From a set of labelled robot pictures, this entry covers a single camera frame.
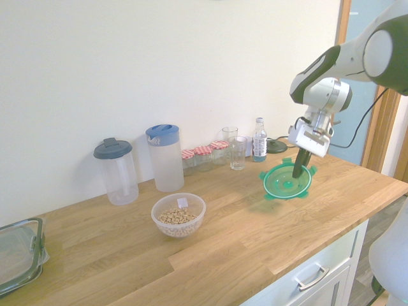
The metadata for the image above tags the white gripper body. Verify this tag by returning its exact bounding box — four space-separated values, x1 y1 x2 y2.
296 122 334 157

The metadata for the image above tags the green round container lid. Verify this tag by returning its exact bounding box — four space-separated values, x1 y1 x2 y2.
258 157 318 201

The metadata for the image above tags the glass jar red checkered lid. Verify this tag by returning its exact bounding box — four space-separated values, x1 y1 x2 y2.
193 145 214 173
181 149 196 176
209 141 231 166

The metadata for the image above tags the clear plastic food bowl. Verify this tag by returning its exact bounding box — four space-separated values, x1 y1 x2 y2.
150 192 207 239

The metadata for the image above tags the dark round kettle base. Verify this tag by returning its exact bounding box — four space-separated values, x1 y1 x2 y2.
266 140 288 154

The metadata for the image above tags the hint water bottle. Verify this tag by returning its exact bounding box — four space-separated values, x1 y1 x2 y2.
252 117 268 163

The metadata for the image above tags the white cup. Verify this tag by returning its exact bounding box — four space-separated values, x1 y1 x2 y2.
238 136 254 157

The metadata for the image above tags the frosted glass door panel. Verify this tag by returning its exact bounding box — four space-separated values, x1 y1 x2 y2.
346 0 388 164

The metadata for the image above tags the ribbed drinking glass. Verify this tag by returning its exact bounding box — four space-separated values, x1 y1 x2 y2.
227 136 248 171

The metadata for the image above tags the tall smooth drinking glass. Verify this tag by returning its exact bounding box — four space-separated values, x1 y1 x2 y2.
221 126 239 150

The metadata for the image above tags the blue-lidded plastic pitcher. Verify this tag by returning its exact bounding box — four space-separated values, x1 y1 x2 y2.
145 124 185 193

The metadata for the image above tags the grey-lidded clear pitcher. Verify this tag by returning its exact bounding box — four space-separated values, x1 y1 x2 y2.
93 137 140 206

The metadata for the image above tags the black kettle base cord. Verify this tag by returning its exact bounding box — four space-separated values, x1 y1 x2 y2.
266 136 299 149

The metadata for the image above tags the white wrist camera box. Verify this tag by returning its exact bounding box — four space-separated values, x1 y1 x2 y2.
288 124 301 144

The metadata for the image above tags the wooden door frame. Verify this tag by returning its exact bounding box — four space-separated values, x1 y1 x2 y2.
334 0 403 175

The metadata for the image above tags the white drawer with handle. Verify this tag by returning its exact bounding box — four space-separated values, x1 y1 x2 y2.
242 219 370 306

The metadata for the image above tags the silver drawer handle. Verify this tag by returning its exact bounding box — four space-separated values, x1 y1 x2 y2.
293 266 330 291

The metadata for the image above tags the ring cereal heap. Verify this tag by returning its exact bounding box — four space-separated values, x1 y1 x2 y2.
157 207 198 238

